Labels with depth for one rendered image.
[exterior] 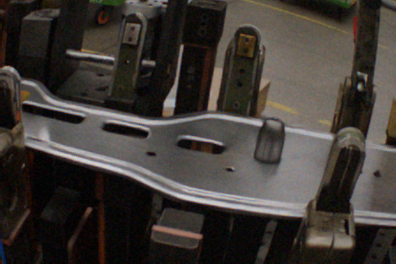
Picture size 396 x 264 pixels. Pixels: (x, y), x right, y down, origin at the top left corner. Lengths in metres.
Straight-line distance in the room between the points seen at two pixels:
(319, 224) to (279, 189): 0.15
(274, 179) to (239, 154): 0.07
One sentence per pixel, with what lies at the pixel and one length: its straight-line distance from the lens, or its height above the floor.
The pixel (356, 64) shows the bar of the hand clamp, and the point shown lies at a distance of 0.84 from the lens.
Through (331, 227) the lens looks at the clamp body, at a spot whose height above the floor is 1.04.
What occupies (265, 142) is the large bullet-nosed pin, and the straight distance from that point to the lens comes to 0.71.
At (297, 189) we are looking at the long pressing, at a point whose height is 1.00.
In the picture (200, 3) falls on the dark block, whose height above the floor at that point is 1.12.
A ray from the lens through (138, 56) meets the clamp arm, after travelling 0.85.
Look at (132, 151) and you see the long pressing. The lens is 0.70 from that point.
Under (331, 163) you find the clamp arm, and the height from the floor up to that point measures 1.09.
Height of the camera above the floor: 1.31
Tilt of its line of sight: 23 degrees down
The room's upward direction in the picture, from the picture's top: 9 degrees clockwise
